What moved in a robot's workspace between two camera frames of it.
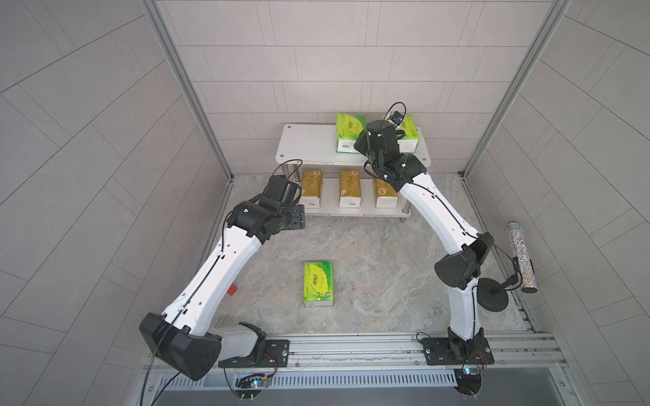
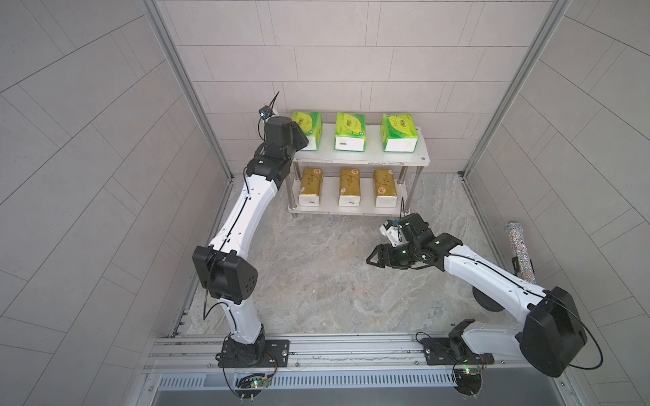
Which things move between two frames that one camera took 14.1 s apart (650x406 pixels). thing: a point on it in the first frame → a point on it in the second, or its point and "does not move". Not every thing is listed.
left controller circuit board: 249,386 does not move
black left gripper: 298,215 → 294,134
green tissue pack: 318,283 → 311,123
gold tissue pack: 311,187 does not move
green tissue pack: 410,142 does not move
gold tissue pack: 349,189 does not move
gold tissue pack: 386,194 does not move
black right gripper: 365,140 → 388,257
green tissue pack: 348,128 does not move
